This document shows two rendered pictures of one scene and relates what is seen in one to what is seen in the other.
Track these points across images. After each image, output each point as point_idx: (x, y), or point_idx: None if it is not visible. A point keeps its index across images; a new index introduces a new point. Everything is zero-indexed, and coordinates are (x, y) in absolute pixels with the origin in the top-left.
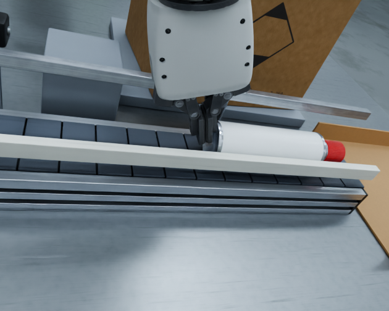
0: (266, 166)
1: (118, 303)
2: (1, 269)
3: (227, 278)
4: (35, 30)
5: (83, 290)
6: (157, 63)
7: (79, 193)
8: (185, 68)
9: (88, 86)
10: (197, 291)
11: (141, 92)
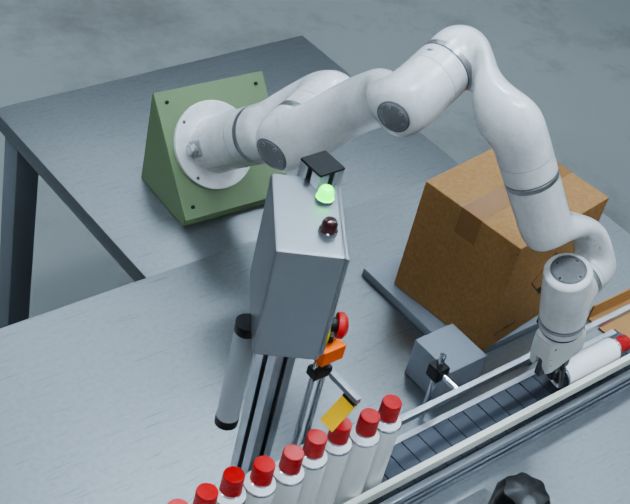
0: (596, 378)
1: (568, 483)
2: None
3: (603, 452)
4: None
5: (550, 484)
6: (548, 362)
7: (516, 440)
8: (560, 358)
9: (468, 371)
10: (595, 464)
11: None
